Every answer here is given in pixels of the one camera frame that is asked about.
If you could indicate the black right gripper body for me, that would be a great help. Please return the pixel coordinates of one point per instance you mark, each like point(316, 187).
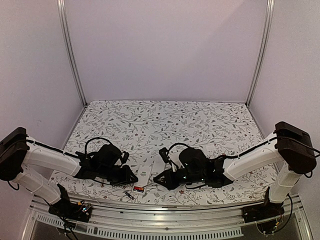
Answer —
point(176, 182)

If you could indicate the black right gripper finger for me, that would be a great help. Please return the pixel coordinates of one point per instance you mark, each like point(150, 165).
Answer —
point(162, 178)
point(167, 185)

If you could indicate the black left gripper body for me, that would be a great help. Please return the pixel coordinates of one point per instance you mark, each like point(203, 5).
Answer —
point(118, 179)

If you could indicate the white remote with logo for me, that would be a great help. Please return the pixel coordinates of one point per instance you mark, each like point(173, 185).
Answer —
point(143, 175)

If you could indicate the white battery cover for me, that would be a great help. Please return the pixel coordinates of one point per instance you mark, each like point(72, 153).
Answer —
point(210, 147)

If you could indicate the white remote control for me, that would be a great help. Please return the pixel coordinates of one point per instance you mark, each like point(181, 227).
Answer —
point(158, 167)

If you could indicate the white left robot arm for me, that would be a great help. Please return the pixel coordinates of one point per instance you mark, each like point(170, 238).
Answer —
point(20, 152)

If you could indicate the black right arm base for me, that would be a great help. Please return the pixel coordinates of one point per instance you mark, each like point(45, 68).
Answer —
point(263, 211)

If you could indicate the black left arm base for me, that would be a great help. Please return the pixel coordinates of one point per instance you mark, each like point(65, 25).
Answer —
point(64, 208)

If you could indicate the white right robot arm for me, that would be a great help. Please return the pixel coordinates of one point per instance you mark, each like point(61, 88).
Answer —
point(287, 144)

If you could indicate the red batteries in remote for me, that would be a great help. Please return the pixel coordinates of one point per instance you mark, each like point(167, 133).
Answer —
point(138, 189)

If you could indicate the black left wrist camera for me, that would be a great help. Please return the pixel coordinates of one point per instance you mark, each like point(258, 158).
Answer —
point(124, 157)

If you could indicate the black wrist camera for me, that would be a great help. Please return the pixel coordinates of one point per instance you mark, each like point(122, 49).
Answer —
point(164, 154)
point(124, 157)

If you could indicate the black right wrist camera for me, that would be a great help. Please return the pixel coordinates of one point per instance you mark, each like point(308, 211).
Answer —
point(164, 154)

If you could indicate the aluminium front rail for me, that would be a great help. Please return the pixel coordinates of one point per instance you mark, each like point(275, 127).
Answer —
point(117, 220)

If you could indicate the aluminium back left frame post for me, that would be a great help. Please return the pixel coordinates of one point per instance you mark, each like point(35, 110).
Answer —
point(70, 52)

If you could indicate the aluminium frame post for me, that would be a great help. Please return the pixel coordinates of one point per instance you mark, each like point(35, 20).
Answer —
point(70, 52)
point(270, 4)

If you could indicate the aluminium back right frame post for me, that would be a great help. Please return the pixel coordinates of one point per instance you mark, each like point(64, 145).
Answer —
point(270, 4)

